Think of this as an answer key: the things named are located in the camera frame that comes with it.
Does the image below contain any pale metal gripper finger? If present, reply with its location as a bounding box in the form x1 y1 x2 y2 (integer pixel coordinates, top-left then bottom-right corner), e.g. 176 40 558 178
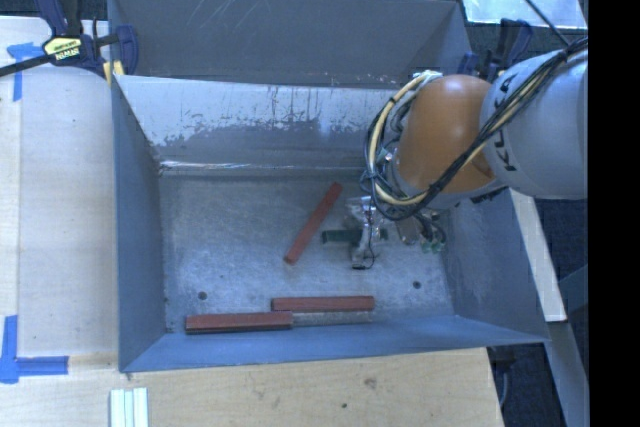
344 196 378 233
349 238 380 270

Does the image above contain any dark green flat block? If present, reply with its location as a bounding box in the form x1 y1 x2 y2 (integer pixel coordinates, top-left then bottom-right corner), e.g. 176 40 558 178
320 228 362 247

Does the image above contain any red-brown flat block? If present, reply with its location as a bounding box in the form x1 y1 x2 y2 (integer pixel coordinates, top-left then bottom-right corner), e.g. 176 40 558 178
184 310 295 336
283 181 345 267
270 295 376 315

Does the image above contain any grey metal bin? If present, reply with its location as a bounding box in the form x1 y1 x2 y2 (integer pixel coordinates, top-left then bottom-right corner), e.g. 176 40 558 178
105 0 552 374

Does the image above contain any pale wood flat board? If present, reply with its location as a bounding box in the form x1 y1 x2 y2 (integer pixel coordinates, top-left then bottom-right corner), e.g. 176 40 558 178
17 64 121 359

